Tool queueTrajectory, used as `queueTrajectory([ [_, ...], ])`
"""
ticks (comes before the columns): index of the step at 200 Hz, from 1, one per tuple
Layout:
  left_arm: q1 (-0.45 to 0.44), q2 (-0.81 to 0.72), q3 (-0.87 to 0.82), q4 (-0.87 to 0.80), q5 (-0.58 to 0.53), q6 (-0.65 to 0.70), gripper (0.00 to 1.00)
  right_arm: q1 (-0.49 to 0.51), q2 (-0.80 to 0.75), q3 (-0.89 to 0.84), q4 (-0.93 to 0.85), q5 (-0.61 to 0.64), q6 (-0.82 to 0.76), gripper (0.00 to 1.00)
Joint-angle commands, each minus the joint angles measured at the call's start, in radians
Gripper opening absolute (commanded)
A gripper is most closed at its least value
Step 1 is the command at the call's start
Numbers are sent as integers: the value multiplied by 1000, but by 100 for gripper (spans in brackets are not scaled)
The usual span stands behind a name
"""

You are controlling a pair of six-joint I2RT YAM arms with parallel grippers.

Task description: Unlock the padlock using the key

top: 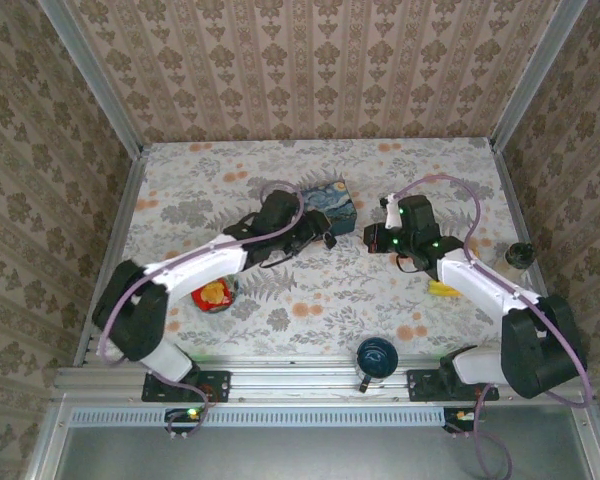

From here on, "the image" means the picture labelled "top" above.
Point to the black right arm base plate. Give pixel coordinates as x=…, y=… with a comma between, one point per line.
x=425, y=387

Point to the red snack bowl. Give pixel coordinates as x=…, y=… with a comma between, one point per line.
x=212, y=295

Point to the starry night print box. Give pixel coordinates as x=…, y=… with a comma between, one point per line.
x=330, y=202

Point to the yellow banana toy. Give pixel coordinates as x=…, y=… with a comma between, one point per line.
x=442, y=289

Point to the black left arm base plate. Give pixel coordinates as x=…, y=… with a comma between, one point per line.
x=215, y=387

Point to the aluminium table frame rail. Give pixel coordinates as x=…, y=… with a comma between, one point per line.
x=300, y=380

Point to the dark blue mug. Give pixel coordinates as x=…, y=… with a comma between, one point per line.
x=376, y=357

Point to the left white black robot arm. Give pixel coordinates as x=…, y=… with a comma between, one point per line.
x=205, y=262

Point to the aluminium frame post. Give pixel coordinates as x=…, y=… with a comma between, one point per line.
x=535, y=70
x=92, y=75

